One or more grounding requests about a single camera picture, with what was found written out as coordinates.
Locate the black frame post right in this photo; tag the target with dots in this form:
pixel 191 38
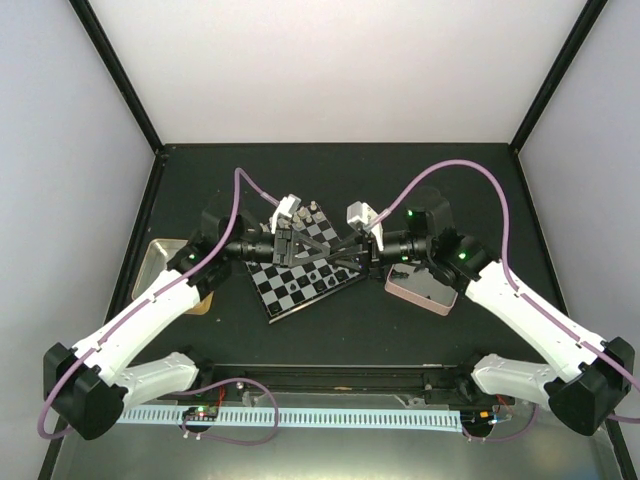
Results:
pixel 571 46

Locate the yellow metal tin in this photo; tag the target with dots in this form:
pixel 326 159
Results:
pixel 154 261

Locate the black frame post left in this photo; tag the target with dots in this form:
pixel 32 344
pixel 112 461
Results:
pixel 109 57

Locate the pink metal tin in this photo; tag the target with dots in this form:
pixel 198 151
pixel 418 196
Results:
pixel 421 289

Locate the white second left arm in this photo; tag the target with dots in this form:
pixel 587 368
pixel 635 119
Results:
pixel 181 371

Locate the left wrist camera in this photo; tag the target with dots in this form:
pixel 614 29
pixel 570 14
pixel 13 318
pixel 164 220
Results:
pixel 286 208

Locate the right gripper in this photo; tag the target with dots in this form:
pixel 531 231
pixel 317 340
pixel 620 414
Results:
pixel 366 251

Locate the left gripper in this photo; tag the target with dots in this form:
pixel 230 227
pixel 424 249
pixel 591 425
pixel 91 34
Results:
pixel 285 234

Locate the black frame post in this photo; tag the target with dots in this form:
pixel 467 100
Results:
pixel 571 46
pixel 109 57

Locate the small circuit board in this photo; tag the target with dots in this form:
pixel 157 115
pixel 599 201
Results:
pixel 200 413

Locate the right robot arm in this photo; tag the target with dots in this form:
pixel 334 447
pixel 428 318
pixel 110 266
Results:
pixel 583 377

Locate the pile of black chess pieces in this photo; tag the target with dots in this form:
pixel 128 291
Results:
pixel 397 274

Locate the white second right arm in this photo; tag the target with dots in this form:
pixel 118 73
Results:
pixel 459 262

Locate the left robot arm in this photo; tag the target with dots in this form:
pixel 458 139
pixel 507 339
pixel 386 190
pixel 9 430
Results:
pixel 92 383

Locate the light blue slotted cable duct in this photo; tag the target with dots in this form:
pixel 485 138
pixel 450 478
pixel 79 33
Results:
pixel 316 418

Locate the black and white chessboard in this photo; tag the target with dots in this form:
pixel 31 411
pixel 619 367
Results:
pixel 271 283

